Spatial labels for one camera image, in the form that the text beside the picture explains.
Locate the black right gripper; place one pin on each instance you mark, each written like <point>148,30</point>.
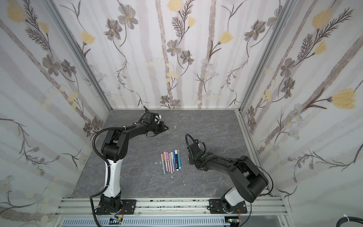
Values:
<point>194,154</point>

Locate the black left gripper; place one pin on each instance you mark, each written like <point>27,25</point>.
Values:
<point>162,129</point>

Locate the light blue marker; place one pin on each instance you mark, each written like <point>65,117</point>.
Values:
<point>179,159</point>

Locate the black marker white cap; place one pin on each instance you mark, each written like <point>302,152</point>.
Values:
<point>176,159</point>

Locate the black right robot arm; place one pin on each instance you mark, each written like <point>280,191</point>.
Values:
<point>247,178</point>

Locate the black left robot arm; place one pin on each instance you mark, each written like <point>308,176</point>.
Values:
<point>111,145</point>

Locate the dark blue pen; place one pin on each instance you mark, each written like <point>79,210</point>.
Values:
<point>174,161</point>

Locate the light pink cap pen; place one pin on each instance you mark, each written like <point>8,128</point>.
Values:
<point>172,161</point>

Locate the purple cap pink pen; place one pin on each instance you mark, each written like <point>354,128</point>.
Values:
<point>168,162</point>

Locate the green cap pen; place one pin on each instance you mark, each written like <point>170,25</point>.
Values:
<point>170,163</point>

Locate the beige cap blue pen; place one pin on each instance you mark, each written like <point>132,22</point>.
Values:
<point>163,163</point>

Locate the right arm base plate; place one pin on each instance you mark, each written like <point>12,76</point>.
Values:
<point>218,206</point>

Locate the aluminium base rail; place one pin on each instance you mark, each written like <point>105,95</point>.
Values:
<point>163,207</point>

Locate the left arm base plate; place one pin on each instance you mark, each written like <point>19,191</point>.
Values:
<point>127,206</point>

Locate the white vented cable duct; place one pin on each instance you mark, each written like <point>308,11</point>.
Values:
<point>164,222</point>

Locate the aluminium corner post left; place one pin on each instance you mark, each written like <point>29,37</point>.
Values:
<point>70,40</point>

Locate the aluminium corner post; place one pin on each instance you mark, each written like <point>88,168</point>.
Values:
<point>70,40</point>
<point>271,44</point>

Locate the aluminium corner post right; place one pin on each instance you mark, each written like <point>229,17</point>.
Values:
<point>271,44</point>

